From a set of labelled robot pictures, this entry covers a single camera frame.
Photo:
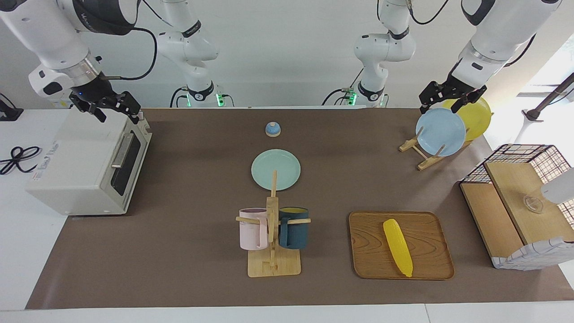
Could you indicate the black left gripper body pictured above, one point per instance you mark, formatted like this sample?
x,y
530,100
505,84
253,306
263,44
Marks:
x,y
455,87

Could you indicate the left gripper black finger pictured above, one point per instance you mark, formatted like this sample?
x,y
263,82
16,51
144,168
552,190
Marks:
x,y
468,101
424,105

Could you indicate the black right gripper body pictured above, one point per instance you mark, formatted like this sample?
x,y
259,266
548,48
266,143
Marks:
x,y
96,94

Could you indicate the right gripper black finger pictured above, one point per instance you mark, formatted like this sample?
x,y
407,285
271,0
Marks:
x,y
131,107
98,113

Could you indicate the toaster oven glass door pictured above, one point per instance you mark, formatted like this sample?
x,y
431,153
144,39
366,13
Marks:
x,y
130,157

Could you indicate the yellow corn cob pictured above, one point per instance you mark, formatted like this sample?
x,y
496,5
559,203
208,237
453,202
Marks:
x,y
398,246

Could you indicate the mint green plate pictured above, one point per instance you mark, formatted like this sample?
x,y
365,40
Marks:
x,y
269,168

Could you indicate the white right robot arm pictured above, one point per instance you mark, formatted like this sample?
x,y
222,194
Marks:
x,y
45,31

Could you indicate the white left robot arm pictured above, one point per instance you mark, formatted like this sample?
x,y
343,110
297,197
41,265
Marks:
x,y
497,36

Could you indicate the beige toaster oven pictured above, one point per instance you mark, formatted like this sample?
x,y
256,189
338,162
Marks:
x,y
67,157

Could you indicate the yellow plate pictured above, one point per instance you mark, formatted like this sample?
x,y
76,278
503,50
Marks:
x,y
477,121

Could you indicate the light blue plate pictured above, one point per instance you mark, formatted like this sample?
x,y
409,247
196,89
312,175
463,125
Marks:
x,y
439,134

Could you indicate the white power strip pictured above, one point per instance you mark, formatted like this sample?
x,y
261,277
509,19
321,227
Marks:
x,y
59,104

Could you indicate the wooden plate rack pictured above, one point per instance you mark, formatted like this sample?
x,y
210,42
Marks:
x,y
426,162

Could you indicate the black stand pole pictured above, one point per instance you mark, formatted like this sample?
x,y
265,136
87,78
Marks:
x,y
549,98

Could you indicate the black clamp base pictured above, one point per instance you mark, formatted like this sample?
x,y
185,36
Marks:
x,y
9,114

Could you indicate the clear glass cup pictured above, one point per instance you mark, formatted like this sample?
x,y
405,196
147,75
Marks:
x,y
532,204

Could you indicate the white cylindrical device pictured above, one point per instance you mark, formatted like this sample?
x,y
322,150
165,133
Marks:
x,y
560,188

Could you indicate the small blue bell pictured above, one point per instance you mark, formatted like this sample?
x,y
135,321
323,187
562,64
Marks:
x,y
272,130

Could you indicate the brown wooden tray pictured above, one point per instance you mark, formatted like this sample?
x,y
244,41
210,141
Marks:
x,y
372,251

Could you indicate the white checked fabric liner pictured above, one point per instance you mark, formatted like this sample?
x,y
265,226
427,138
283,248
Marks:
x,y
529,258

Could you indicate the brown table mat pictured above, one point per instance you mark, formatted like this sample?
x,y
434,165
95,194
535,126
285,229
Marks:
x,y
179,269

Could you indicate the pink mug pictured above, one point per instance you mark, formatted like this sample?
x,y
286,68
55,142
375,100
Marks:
x,y
251,233

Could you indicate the dark blue mug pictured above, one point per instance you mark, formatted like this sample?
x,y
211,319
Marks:
x,y
296,235

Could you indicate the wooden mug tree stand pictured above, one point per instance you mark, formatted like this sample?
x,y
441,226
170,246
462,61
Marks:
x,y
273,269

